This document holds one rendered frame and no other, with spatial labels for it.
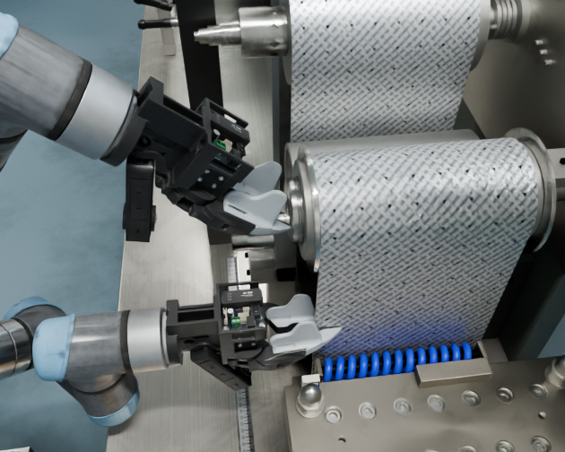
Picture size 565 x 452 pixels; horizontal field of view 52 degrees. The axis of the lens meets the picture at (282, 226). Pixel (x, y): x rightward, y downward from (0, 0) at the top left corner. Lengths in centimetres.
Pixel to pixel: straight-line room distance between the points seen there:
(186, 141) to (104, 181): 214
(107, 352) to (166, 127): 29
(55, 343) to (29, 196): 201
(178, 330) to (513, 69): 58
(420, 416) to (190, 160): 44
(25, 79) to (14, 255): 200
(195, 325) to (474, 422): 36
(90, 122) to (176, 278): 59
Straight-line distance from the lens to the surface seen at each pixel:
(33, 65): 50
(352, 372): 78
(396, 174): 62
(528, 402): 83
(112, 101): 51
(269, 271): 75
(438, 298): 74
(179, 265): 107
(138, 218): 59
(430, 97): 83
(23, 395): 209
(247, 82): 151
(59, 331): 72
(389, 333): 78
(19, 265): 243
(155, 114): 52
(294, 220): 62
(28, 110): 51
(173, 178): 55
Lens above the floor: 172
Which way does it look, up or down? 47 degrees down
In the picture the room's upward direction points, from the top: straight up
